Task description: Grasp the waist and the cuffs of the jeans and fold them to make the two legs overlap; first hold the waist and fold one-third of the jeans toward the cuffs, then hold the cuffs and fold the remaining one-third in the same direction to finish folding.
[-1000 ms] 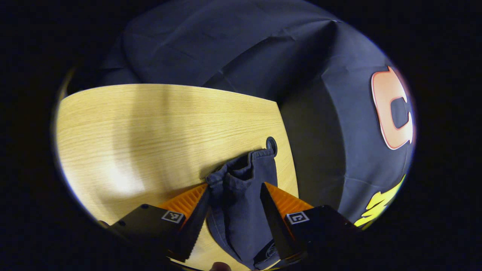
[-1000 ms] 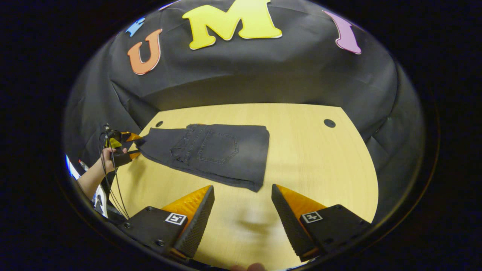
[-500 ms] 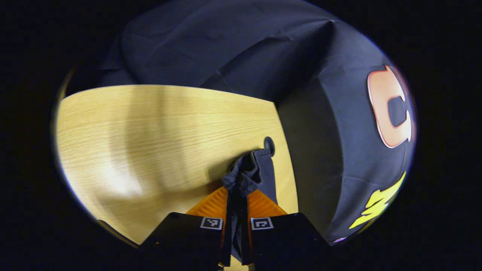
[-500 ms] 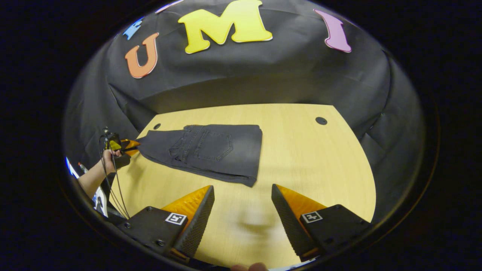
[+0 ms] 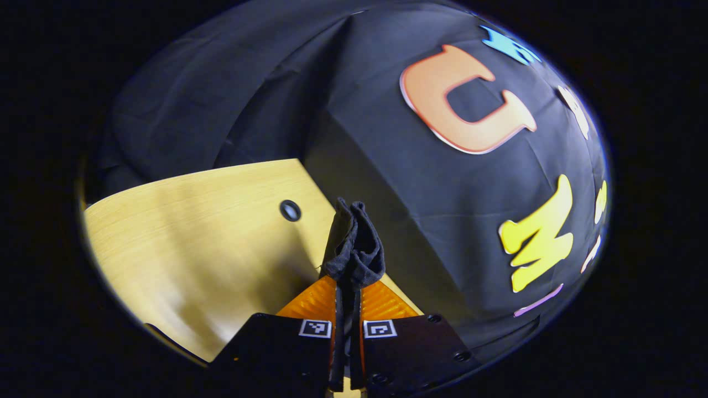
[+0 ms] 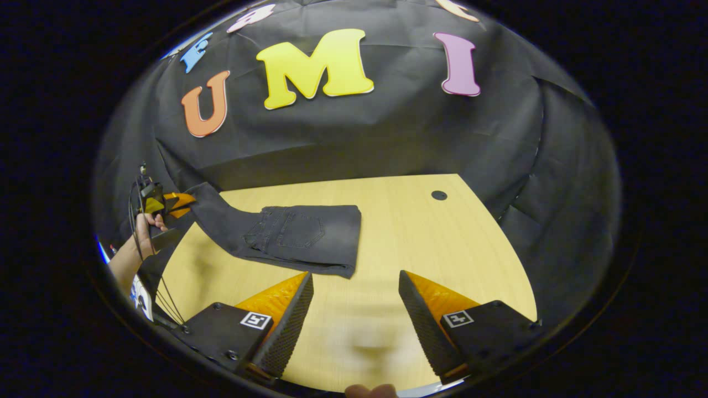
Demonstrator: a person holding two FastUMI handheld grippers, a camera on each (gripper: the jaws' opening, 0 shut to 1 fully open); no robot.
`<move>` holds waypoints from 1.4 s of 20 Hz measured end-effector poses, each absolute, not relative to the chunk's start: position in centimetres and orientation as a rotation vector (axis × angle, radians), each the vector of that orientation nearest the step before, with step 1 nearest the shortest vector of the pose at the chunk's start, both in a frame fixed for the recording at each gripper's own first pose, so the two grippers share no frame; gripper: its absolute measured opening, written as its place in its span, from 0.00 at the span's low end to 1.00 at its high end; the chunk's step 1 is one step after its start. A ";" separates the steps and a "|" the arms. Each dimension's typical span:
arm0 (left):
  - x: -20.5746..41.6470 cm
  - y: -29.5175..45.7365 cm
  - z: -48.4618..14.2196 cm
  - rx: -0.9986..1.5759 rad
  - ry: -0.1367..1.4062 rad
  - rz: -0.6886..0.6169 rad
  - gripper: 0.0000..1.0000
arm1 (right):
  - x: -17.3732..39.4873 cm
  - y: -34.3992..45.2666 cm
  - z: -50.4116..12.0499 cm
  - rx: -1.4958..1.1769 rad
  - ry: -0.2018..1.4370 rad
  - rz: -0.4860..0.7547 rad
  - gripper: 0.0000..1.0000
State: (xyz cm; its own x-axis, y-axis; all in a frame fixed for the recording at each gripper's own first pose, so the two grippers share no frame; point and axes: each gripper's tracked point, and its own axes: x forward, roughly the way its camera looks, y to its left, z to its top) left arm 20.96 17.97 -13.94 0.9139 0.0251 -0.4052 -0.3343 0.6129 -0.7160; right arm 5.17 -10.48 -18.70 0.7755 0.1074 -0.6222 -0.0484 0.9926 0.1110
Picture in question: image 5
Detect dark grey jeans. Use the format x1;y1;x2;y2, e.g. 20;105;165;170
319;197;387;387

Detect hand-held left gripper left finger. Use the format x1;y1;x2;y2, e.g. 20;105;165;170
206;275;340;396

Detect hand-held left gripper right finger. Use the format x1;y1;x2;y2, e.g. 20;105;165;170
350;279;482;395

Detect black backdrop cloth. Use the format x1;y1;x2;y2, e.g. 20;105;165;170
83;0;612;365

